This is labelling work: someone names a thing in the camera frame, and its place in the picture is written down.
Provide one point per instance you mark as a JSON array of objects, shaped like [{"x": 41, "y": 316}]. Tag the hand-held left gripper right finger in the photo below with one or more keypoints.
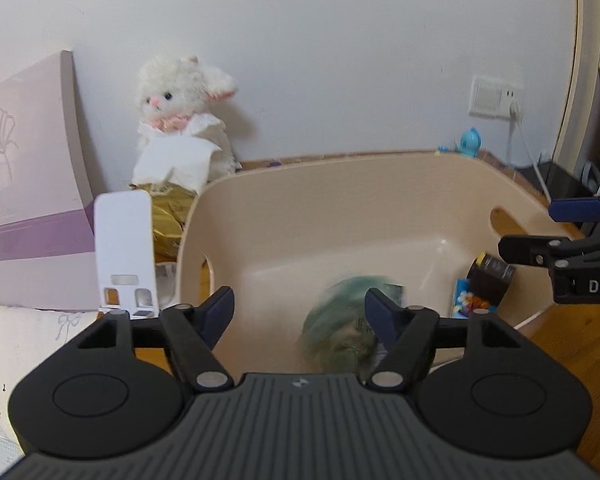
[{"x": 380, "y": 316}]

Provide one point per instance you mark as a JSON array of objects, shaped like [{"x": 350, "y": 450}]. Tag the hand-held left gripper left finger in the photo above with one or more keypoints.
[{"x": 221, "y": 306}]

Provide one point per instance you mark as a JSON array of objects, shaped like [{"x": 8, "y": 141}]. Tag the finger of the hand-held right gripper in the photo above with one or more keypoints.
[
  {"x": 522, "y": 249},
  {"x": 577, "y": 209}
]

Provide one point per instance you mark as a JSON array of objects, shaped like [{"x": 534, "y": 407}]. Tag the green snack packet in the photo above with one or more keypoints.
[{"x": 340, "y": 325}]

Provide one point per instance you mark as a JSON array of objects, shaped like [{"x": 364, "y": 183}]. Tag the beige plastic basin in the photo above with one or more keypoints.
[{"x": 330, "y": 240}]

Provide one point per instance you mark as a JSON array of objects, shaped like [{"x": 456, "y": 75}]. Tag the black flat device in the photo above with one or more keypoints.
[{"x": 565, "y": 182}]

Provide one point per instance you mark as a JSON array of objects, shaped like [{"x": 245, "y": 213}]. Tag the dark cylindrical jar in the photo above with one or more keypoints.
[{"x": 490, "y": 275}]

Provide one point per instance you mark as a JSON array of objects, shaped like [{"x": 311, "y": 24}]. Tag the blue colourful packet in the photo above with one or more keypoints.
[{"x": 462, "y": 300}]

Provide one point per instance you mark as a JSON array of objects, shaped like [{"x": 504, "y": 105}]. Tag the gold foil packet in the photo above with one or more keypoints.
[{"x": 169, "y": 222}]

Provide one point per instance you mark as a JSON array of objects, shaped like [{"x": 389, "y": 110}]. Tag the white plastic stand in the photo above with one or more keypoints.
[{"x": 124, "y": 240}]

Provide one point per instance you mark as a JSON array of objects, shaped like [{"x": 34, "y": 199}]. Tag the blue toy figure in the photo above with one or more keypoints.
[{"x": 469, "y": 142}]

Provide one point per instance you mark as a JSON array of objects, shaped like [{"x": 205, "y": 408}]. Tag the white tissue paper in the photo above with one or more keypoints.
[{"x": 172, "y": 162}]

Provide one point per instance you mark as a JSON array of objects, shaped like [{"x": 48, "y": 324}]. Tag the white bow print cloth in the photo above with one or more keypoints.
[{"x": 25, "y": 360}]

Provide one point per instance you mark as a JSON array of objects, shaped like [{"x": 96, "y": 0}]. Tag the white plush bunny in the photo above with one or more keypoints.
[{"x": 180, "y": 95}]

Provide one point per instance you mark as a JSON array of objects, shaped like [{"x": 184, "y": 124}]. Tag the pink purple gift box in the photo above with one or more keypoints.
[{"x": 30, "y": 170}]

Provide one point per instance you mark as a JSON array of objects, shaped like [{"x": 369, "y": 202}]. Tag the white wall switch socket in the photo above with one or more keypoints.
[{"x": 492, "y": 96}]

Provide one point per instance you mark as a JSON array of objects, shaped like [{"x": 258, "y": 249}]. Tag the white door frame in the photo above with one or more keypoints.
[{"x": 587, "y": 60}]

